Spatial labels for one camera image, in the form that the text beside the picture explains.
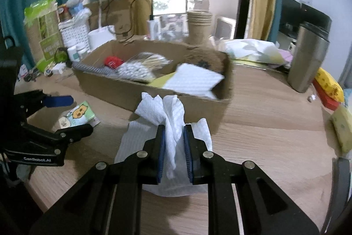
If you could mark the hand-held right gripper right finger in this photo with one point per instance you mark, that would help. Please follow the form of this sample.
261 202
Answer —
187 153

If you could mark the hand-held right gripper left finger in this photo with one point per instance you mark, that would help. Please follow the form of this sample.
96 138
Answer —
162 153

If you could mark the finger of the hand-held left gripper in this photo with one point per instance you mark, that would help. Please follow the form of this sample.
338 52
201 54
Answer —
77 131
59 101

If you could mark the white paper towel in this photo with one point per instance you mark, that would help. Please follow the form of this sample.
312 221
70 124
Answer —
173 119

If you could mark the cardboard box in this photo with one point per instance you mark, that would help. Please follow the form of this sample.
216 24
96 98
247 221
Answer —
154 102

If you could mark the white textured cloth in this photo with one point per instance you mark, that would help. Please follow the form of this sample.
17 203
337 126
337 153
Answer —
192 79

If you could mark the red soft pouch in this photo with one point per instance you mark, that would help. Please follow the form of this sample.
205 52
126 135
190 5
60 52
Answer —
113 63

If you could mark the cartoon tissue pack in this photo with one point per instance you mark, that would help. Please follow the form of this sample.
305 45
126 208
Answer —
79 113

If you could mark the small printed packets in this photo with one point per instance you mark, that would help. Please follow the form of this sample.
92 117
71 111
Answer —
29 74

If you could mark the white plug adapter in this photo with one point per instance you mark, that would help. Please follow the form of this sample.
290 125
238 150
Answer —
58 68

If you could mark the white pill bottle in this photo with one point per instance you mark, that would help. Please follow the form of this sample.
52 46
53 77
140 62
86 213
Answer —
73 54
82 50

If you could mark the green and brown package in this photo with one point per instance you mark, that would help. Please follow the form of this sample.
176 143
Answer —
44 31

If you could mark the white perforated basket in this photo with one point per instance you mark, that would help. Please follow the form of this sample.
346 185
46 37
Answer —
74 34

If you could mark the yellow cloth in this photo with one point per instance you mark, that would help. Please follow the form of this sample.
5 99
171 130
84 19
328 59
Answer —
162 82

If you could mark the white desk lamp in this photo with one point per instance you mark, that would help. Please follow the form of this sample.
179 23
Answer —
101 36

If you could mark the bag of white cotton balls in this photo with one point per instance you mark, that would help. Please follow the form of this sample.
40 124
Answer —
134 71

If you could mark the pack of cotton swabs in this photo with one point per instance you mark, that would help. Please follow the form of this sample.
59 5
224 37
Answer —
154 60

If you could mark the blue and white plastic bags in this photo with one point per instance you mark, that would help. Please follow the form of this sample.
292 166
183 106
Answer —
78 8

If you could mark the pile of white plastic packets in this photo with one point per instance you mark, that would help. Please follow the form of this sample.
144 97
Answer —
253 50

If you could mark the stack of paper cups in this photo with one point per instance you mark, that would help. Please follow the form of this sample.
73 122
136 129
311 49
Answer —
198 31

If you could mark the clear plastic jar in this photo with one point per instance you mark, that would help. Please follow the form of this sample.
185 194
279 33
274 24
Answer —
173 28

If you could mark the white floor appliance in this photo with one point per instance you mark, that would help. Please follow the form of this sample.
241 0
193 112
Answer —
225 28

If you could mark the stainless steel tumbler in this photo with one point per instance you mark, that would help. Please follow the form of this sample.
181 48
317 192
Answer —
305 64

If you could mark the red flat box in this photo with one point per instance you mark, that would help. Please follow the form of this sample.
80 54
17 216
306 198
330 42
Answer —
326 101

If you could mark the black chair back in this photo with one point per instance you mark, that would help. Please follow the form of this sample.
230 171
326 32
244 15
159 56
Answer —
338 196

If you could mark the pale yellow sponge pack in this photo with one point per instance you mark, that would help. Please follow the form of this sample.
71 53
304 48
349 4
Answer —
342 127

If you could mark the yellow printed packet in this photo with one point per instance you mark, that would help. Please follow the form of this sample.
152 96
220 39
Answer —
330 85

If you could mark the black television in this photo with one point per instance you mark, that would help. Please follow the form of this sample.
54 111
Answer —
310 14

